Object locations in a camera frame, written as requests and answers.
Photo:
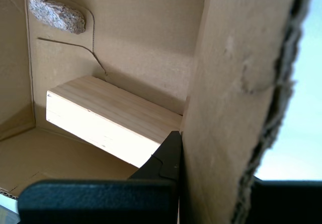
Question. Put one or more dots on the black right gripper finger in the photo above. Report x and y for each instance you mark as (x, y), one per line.
(289, 204)
(100, 201)

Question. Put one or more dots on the brown cardboard box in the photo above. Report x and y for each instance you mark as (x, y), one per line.
(239, 58)

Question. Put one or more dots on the light wooden block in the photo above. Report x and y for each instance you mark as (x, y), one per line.
(105, 115)

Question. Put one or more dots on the speckled pinkish granite rock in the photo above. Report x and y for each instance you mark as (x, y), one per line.
(56, 13)

